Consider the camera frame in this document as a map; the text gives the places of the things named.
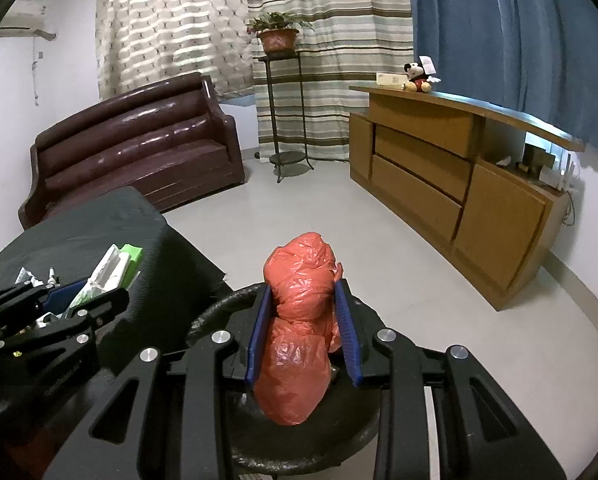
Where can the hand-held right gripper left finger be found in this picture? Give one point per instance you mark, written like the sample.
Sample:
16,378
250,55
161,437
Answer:
258,340

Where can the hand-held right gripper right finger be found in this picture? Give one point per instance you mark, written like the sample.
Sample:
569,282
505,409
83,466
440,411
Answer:
348,340

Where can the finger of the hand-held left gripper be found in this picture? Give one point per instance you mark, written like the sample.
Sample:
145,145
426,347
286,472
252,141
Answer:
96,307
64,294

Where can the green and white packet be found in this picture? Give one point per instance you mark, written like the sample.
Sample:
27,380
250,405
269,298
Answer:
129,260

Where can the red plastic bag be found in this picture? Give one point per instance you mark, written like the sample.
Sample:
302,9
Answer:
294,270

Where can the black trash bin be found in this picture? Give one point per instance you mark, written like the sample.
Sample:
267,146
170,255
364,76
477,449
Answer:
304,447

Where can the crumpled silver tube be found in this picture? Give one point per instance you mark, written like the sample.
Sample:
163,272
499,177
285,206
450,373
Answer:
29,276

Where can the dark grey tablecloth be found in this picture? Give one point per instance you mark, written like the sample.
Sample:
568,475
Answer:
144,230

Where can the brown leather sofa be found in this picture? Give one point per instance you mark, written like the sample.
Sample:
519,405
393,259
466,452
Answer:
139,145

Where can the black metal plant stand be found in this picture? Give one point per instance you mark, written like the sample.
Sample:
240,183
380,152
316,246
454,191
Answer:
285,160

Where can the wooden cabinet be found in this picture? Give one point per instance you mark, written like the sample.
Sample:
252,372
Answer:
419,160

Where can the small brown box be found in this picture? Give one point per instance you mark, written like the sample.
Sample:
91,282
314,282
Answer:
535,157

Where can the white box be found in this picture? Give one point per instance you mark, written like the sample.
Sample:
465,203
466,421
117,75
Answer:
390,81

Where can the striped curtain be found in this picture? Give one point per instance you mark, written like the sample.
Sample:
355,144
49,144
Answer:
339,75

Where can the mouse plush toy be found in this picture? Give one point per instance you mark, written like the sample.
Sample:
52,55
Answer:
419,80

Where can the white router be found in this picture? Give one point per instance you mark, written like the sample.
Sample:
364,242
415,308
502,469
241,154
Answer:
561,172

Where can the white air conditioner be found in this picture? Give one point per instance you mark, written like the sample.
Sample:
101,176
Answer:
21,22

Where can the beige patterned curtain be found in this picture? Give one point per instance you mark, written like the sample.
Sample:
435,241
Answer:
169,25

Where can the terracotta plant pot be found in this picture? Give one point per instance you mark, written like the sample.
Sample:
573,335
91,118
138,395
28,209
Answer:
278,41

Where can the green houseplant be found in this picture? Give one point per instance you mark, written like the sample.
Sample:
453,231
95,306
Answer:
274,21

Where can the blue curtain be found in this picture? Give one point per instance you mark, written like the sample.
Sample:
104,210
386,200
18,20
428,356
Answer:
504,25

